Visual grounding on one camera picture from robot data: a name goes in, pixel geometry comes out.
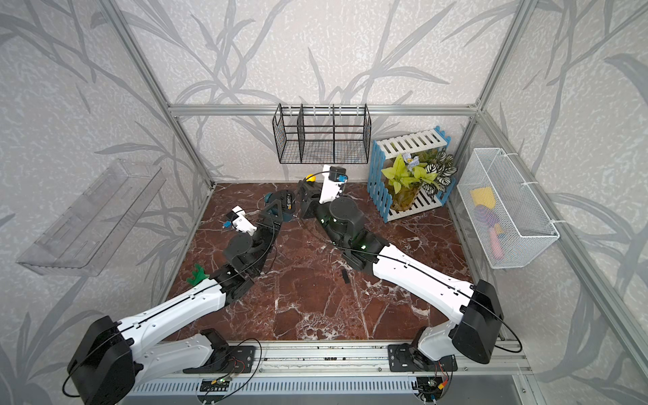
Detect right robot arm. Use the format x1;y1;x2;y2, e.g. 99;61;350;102
298;181;504;364

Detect white mesh basket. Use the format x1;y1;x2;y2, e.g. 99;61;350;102
458;148;560;269

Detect purple trowel pink handle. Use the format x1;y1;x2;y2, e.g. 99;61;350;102
475;204;504;260

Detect black battery cover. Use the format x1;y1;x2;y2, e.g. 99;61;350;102
341;268;350;285

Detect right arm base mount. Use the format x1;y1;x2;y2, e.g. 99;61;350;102
387;327;458;372

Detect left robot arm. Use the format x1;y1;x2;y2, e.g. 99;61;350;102
66;190;295;404

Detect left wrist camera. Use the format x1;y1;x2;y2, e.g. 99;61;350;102
223;206;258;236

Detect black wire basket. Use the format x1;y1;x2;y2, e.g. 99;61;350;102
272;105;372;165

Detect green rake wooden handle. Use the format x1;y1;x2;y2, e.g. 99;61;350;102
186;263;209;287

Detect yellow sponge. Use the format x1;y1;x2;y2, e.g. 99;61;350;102
470;187;496;210

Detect blue white slatted crate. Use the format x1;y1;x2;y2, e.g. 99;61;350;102
367;127;457;223

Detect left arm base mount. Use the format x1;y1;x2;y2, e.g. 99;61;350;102
183;328;257;375

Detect clear plastic wall shelf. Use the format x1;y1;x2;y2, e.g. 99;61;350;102
17;159;166;277

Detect green potted plant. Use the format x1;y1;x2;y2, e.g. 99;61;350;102
381;148;457;212

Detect aluminium front rail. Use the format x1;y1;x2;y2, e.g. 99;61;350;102
135;339;532;385

